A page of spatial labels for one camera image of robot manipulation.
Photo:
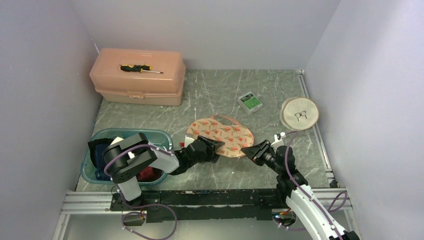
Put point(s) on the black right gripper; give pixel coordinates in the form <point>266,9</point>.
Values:
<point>256,151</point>

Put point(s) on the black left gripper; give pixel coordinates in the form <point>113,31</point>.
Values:
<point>213,145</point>

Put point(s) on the floral mesh laundry bag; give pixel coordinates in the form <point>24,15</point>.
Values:
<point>224,129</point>

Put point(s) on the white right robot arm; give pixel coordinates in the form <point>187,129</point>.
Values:
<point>293,190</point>

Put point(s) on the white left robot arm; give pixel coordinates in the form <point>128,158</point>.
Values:
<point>128,157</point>

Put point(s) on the white green small box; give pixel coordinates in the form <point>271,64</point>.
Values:
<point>249,103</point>

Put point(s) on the round white mesh pouch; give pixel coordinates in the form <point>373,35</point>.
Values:
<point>299,113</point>

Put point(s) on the red cloth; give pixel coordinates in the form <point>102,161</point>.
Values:
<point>149,174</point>

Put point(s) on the black yellow screwdriver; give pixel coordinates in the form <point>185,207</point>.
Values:
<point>139,69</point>

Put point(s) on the pink plastic storage box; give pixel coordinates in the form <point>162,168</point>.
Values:
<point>143,88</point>

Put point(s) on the dark blue cloth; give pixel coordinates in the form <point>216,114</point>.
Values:
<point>96,149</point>

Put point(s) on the teal plastic basin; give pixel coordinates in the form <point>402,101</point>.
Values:
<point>157,137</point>

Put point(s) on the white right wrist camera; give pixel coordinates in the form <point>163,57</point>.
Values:
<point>279,138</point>

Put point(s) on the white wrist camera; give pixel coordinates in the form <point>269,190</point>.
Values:
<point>187,141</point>
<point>279,138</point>

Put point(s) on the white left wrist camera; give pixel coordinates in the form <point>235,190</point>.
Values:
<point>187,141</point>

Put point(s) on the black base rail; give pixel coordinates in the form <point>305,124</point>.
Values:
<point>167,205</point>

